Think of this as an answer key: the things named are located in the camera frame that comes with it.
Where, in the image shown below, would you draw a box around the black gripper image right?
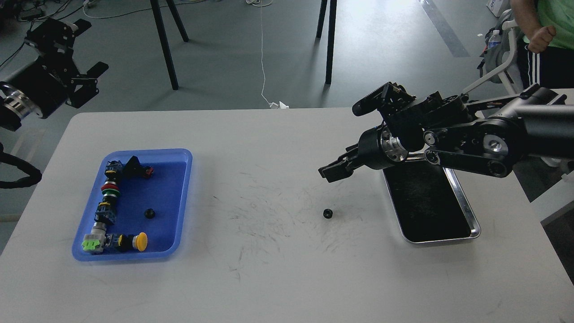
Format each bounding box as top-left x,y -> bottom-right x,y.
318,126 -> 409,183

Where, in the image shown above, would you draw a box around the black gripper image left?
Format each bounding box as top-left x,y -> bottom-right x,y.
1,18 -> 109,119

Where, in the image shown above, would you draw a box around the small black gear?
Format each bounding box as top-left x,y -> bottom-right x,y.
144,208 -> 156,219
322,208 -> 333,219

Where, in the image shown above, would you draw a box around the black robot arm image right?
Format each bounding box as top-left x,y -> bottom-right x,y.
318,82 -> 574,183

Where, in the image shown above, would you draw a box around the silver metal tray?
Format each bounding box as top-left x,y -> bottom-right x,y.
382,160 -> 482,244

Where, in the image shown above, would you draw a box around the blue plastic tray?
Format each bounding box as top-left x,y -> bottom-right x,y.
72,148 -> 193,262

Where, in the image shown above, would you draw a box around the person's hand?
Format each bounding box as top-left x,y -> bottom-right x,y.
528,25 -> 557,53

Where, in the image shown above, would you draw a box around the black stand leg left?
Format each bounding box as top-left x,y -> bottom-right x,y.
150,0 -> 189,91

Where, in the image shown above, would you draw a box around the black stand leg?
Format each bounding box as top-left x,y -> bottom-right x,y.
150,0 -> 189,91
316,0 -> 338,85

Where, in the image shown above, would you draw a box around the red green push buttons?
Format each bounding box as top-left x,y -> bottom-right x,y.
100,180 -> 121,198

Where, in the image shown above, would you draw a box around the black stand leg right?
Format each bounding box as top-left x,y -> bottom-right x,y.
316,0 -> 338,85

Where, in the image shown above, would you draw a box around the white office chair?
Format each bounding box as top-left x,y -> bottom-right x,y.
461,9 -> 524,102

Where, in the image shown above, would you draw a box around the plastic water bottle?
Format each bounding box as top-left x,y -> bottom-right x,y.
486,29 -> 502,49

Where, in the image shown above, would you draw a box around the yellow mushroom push button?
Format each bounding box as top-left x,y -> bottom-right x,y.
116,232 -> 148,252

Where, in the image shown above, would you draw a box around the person in green shirt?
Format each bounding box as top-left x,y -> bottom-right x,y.
510,0 -> 574,89

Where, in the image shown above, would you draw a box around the black floor cables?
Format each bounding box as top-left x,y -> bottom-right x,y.
0,0 -> 90,70

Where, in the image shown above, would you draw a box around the black cable image left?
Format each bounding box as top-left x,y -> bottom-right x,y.
0,143 -> 43,189

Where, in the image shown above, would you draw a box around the black red switch part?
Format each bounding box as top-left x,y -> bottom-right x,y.
122,156 -> 154,179

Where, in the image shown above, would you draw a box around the white cable on floor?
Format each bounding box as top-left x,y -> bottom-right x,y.
246,0 -> 290,109

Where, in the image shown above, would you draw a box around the green terminal switch block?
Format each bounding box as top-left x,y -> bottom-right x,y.
82,222 -> 107,255

